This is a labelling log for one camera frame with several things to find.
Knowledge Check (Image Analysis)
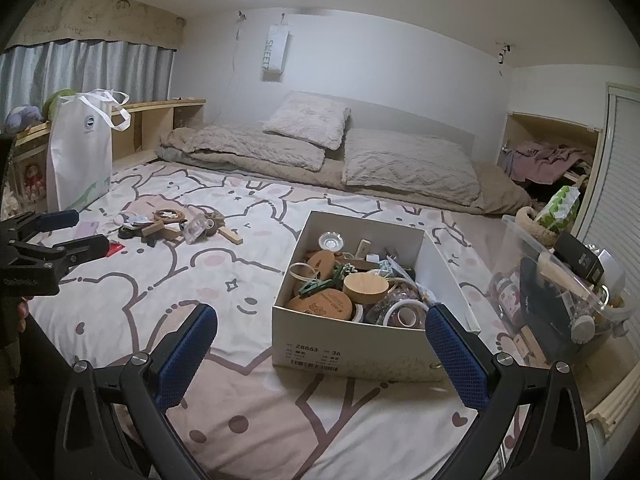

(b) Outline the white plastic cup filter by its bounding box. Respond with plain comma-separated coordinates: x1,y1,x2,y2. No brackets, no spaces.
318,232,344,252

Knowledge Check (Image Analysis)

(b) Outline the engraved wooden block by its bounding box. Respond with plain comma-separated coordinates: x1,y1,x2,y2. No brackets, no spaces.
141,221,182,240

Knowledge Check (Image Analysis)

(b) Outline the large beige pillow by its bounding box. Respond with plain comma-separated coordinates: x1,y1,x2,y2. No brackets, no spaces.
342,129,484,207

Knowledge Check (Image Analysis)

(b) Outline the pile of clothes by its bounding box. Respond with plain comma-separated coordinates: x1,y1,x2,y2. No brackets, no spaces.
498,141,593,185

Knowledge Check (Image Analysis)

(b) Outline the small beige pillow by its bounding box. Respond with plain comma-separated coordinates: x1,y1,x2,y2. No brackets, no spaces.
262,92,350,151

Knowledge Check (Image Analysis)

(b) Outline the lilac card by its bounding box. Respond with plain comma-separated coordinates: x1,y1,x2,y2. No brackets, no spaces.
74,221,100,240

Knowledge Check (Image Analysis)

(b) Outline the wooden bedside shelf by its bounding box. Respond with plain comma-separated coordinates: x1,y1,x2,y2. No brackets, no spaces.
8,97,207,201

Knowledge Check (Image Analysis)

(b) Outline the white hanging sweet sign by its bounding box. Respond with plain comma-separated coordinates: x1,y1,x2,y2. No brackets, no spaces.
262,25,290,74

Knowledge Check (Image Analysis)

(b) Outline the red label bottle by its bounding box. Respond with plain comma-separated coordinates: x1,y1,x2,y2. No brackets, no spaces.
496,276,523,326

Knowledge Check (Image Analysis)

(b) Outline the purple plush toy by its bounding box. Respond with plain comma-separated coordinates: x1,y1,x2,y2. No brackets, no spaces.
3,105,44,134

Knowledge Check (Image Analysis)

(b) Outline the clear plastic bag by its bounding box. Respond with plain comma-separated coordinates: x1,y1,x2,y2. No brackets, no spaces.
181,214,215,244

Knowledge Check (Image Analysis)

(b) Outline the grey curtain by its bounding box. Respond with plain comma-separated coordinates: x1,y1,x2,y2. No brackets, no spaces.
1,40,175,116

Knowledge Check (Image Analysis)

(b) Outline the clear plastic storage bin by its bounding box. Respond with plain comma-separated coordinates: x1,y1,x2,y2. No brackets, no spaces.
487,216,639,367

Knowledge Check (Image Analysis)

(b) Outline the beige fluffy basket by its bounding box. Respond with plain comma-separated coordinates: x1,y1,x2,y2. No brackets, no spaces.
515,207,561,249

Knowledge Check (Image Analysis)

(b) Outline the wooden stick block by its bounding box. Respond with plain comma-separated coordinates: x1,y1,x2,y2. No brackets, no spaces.
218,226,243,245

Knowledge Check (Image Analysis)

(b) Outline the folded beige blanket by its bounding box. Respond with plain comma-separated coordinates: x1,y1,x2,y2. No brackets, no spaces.
156,125,532,216

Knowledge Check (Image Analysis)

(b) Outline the cork coaster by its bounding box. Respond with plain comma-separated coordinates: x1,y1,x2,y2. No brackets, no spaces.
285,288,354,321
306,250,335,281

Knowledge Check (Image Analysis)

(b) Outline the left hand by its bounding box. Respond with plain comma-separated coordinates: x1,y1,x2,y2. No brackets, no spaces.
17,299,29,333

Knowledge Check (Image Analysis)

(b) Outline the white tote bag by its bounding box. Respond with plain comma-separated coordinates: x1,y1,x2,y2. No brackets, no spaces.
46,89,131,212

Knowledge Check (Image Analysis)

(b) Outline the bunny print bedspread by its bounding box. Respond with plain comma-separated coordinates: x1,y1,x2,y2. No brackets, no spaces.
4,161,601,480

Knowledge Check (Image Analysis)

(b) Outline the green plastic clip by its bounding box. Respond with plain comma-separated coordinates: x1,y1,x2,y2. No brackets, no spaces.
298,280,333,298

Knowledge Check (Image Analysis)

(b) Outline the green tissue pack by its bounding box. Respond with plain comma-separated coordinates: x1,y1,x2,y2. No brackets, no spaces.
535,185,580,234

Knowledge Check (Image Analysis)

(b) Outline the white rectangular box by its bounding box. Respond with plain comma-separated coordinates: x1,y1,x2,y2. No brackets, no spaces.
355,240,372,259

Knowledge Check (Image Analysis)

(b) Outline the white storage box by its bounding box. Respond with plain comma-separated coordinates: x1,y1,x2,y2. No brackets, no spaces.
272,211,480,382

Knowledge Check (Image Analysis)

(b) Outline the red foil packet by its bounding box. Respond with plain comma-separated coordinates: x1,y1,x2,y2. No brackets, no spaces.
106,242,125,257

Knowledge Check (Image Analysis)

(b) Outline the round wooden lid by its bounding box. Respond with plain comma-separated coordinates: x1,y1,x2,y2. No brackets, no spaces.
343,272,390,304

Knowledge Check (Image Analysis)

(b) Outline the white cord loop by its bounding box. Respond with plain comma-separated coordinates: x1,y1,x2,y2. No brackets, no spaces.
288,261,321,286

